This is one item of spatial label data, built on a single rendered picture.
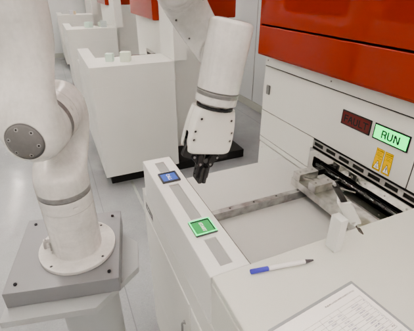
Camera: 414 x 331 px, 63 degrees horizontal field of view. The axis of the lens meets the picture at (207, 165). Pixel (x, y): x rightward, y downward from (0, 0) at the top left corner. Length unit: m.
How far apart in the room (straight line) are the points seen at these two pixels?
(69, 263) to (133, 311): 1.03
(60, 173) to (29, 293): 0.30
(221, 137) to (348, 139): 0.59
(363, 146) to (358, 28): 0.35
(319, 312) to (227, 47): 0.50
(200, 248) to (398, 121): 0.64
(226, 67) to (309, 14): 0.63
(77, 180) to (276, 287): 0.47
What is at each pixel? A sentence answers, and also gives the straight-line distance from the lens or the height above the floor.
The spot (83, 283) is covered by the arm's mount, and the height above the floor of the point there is 0.86.
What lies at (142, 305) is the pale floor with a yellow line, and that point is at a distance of 1.93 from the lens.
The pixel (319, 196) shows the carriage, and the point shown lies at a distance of 1.14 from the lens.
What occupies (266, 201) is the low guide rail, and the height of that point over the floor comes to 0.84.
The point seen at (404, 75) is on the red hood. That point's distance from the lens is 0.98.
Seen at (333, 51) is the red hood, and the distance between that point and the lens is 1.14.
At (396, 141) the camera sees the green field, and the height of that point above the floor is 1.10.
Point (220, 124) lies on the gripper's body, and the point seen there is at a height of 1.23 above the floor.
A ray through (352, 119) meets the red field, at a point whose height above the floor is 1.10.
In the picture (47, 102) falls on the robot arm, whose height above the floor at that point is 1.30.
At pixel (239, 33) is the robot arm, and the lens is 0.63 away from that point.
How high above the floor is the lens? 1.48
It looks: 29 degrees down
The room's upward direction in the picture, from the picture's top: straight up
